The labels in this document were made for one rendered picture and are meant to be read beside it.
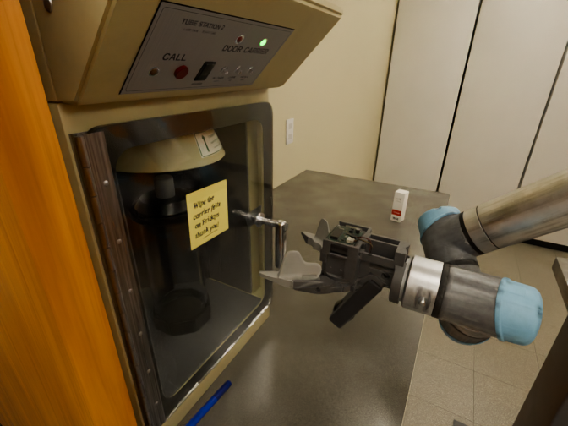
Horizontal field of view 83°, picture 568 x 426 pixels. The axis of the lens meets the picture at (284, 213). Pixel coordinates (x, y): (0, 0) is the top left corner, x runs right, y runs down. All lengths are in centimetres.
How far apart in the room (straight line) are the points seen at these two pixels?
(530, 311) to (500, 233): 14
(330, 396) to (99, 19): 58
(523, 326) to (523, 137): 291
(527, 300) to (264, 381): 41
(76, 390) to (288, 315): 51
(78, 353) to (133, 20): 22
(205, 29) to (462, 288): 40
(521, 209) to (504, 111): 274
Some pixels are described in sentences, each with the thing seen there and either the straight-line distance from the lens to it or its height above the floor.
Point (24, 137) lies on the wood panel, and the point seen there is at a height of 140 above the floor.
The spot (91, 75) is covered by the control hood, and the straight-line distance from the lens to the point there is 28.
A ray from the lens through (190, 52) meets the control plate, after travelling 32.
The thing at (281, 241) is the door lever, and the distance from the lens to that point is 53.
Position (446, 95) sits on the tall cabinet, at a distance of 327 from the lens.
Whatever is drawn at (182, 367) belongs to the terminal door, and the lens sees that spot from 52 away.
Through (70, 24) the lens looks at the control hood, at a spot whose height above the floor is 146.
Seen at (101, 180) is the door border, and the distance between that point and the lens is 33.
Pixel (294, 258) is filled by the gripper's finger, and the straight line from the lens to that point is 47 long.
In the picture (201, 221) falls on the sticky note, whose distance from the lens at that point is 43.
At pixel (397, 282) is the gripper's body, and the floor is 118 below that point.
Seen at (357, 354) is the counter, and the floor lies 94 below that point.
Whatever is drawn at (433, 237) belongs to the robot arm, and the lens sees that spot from 60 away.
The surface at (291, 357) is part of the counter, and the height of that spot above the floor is 94.
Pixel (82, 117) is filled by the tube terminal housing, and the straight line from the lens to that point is 33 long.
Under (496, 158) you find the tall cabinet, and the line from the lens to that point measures 334.
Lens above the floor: 144
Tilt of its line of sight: 25 degrees down
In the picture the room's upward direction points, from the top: 1 degrees clockwise
